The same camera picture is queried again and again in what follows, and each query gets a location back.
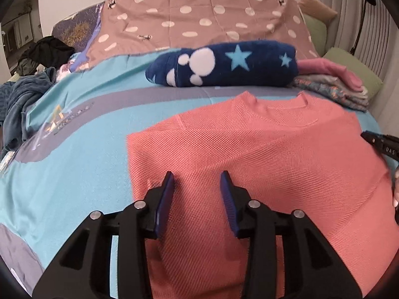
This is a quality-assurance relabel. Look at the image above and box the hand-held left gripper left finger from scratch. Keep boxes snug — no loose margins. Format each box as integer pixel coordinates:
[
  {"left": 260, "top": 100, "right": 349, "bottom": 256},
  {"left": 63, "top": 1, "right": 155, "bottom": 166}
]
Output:
[{"left": 31, "top": 171, "right": 175, "bottom": 299}]

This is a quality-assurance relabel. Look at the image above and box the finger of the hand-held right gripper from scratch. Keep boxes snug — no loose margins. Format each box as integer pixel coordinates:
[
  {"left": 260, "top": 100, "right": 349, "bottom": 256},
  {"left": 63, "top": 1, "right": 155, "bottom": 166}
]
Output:
[{"left": 361, "top": 130, "right": 399, "bottom": 163}]

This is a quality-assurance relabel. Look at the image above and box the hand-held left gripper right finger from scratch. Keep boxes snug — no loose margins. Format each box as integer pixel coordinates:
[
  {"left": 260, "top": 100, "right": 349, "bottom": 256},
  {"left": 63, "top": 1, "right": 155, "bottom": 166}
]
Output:
[{"left": 220, "top": 171, "right": 364, "bottom": 299}]

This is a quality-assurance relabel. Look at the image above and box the coral knit sweater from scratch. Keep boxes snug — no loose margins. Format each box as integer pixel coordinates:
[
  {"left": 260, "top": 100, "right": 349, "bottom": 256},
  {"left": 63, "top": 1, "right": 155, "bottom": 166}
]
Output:
[{"left": 126, "top": 91, "right": 395, "bottom": 299}]

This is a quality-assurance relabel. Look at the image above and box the dark clothes pile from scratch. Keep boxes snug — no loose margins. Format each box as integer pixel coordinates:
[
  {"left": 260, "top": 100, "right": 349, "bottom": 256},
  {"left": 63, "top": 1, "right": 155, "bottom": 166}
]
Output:
[{"left": 17, "top": 36, "right": 75, "bottom": 75}]

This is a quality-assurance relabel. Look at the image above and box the person's right hand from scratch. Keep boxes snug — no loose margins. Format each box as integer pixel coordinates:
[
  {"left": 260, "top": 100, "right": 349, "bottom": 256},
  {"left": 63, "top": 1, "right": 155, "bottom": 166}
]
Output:
[{"left": 392, "top": 166, "right": 399, "bottom": 209}]

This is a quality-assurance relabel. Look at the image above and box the floral folded cloth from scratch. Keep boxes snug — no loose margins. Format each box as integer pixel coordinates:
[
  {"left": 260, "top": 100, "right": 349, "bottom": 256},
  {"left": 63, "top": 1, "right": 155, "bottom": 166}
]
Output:
[{"left": 291, "top": 75, "right": 370, "bottom": 113}]

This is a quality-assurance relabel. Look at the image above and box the large green pillow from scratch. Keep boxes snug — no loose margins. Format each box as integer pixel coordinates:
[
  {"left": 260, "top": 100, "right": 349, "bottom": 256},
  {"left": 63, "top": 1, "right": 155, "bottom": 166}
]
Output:
[{"left": 322, "top": 47, "right": 383, "bottom": 100}]

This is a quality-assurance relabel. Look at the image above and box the light blue bed sheet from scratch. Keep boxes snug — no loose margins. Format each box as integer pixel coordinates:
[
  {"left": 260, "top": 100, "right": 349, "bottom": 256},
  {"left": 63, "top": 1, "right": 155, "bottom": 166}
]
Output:
[{"left": 0, "top": 47, "right": 384, "bottom": 275}]

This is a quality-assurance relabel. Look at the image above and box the pink folded cloth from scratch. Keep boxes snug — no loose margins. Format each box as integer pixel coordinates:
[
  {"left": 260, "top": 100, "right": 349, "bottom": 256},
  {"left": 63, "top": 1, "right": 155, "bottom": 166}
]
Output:
[{"left": 296, "top": 58, "right": 364, "bottom": 92}]

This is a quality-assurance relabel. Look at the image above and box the white curtain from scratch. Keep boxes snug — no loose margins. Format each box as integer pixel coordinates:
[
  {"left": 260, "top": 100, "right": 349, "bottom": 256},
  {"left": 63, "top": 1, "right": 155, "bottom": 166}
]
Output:
[{"left": 324, "top": 0, "right": 399, "bottom": 138}]

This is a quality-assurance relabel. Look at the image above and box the small green pillow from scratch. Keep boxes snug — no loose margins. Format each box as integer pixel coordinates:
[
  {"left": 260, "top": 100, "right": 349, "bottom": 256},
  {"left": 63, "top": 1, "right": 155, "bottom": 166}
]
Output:
[{"left": 302, "top": 12, "right": 328, "bottom": 57}]

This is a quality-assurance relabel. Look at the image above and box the navy star fleece blanket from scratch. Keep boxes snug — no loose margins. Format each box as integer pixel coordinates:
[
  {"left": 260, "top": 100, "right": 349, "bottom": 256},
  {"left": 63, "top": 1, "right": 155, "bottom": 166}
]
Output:
[{"left": 145, "top": 39, "right": 300, "bottom": 88}]

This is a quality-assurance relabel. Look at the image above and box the tan pillow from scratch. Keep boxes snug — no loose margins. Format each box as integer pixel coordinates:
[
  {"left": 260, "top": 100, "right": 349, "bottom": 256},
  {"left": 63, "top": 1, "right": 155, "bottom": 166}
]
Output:
[{"left": 298, "top": 0, "right": 339, "bottom": 22}]

